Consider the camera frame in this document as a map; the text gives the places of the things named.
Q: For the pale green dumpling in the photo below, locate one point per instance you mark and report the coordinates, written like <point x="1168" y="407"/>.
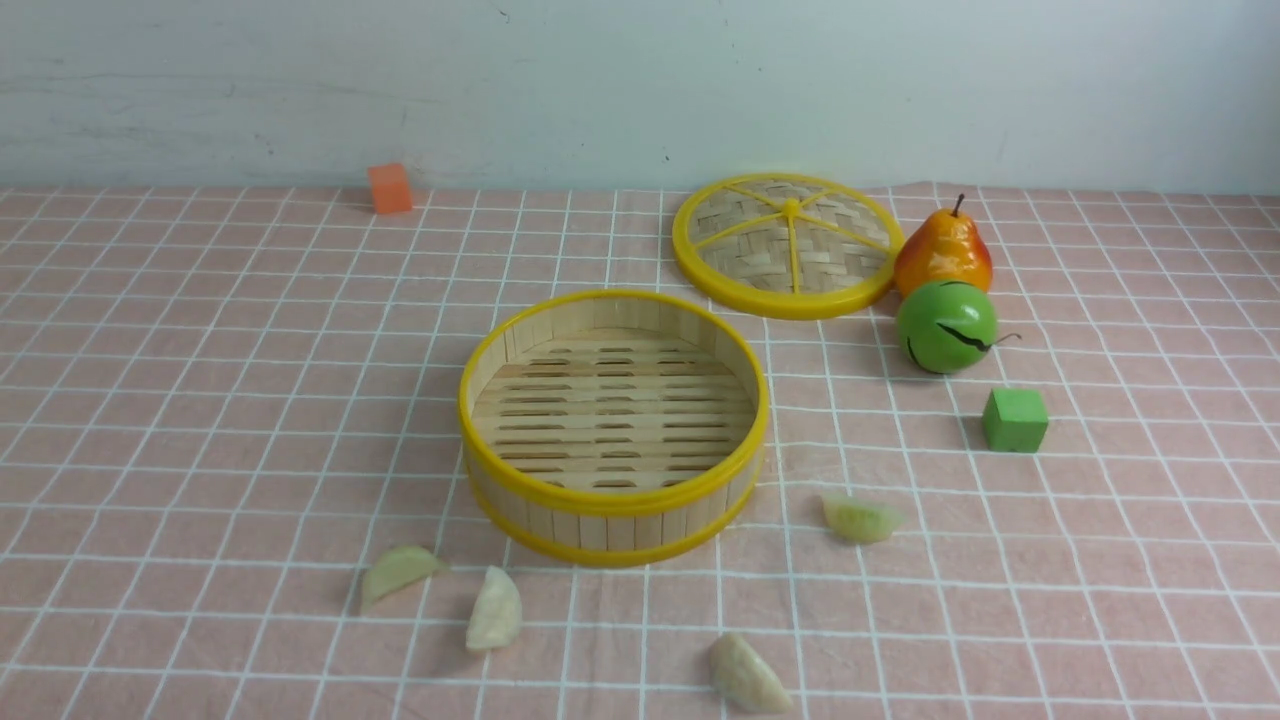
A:
<point x="859" y="522"/>
<point x="396" y="569"/>

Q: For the white dumpling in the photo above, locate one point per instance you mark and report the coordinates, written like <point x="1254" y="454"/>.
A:
<point x="497" y="616"/>
<point x="744" y="678"/>

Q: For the bamboo steamer tray yellow rim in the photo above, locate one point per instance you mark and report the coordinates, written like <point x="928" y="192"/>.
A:
<point x="613" y="428"/>

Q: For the woven steamer lid yellow rim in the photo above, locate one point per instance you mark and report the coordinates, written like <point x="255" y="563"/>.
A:
<point x="786" y="246"/>

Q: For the orange foam cube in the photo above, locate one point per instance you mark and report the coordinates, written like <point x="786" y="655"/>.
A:
<point x="390" y="189"/>

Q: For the green toy apple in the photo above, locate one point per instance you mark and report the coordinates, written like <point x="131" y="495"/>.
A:
<point x="944" y="327"/>

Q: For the orange yellow toy pear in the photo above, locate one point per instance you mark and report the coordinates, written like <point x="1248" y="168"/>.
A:
<point x="946" y="247"/>

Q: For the green foam cube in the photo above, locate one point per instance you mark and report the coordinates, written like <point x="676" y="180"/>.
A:
<point x="1015" y="420"/>

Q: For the pink checked tablecloth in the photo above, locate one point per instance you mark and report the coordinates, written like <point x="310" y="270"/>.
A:
<point x="222" y="406"/>

